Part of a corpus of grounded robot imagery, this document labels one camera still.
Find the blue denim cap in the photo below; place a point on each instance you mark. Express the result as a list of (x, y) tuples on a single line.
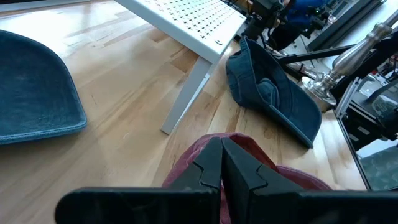
[(248, 71), (34, 93)]

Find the black equipment box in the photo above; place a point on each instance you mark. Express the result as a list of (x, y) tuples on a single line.
[(357, 130)]

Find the white lampshade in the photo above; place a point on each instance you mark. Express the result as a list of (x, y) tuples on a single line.
[(351, 59)]

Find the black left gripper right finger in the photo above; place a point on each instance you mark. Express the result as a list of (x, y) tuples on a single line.
[(248, 199)]

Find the person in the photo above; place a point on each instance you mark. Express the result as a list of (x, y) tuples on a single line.
[(301, 14)]

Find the white perforated shelf rack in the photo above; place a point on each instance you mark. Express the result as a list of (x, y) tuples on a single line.
[(186, 37)]

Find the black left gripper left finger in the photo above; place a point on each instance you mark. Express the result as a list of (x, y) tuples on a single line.
[(199, 199)]

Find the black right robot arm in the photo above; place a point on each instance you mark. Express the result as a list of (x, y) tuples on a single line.
[(286, 37)]

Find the maroon cotton cap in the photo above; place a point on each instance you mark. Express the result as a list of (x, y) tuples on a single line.
[(182, 168)]

